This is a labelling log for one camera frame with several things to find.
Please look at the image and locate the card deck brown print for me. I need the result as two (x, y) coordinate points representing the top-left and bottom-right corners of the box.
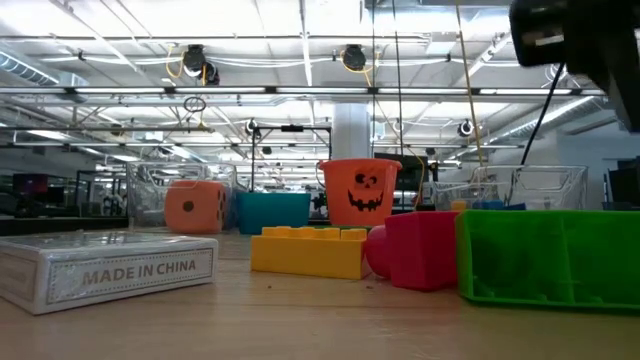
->
(0, 232), (220, 316)

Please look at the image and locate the teal plastic bin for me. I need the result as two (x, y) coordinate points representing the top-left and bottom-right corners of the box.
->
(234, 192), (312, 236)

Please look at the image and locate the yellow eight-stud brick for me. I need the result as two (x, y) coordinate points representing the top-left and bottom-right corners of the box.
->
(249, 225), (370, 280)

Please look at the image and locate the orange pumpkin bucket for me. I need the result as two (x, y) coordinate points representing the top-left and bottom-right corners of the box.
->
(318, 158), (403, 227)

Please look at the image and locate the dark monitor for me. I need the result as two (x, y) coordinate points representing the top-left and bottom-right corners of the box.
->
(607, 158), (640, 210)
(12, 172), (50, 196)

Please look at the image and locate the black gantry stand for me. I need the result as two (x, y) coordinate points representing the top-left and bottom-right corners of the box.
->
(249, 123), (334, 194)

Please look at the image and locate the white building column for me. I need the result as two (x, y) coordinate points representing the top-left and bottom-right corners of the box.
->
(332, 102), (372, 161)

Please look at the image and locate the black monitor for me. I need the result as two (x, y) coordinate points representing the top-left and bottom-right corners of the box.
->
(373, 152), (430, 192)

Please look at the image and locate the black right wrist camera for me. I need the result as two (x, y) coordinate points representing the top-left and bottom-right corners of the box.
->
(508, 0), (571, 69)

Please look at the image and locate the clear plastic bin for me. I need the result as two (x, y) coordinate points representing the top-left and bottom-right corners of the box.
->
(125, 160), (239, 232)
(432, 164), (589, 212)

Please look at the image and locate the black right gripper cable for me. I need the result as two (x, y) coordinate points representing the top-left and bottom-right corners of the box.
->
(518, 62), (567, 167)

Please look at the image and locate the red toy block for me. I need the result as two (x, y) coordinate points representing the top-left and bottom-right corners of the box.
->
(363, 210), (460, 292)

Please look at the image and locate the orange foam die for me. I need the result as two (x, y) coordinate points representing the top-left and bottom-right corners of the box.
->
(163, 179), (229, 235)

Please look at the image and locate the green plastic bin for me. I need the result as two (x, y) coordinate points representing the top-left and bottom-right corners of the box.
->
(454, 208), (640, 309)

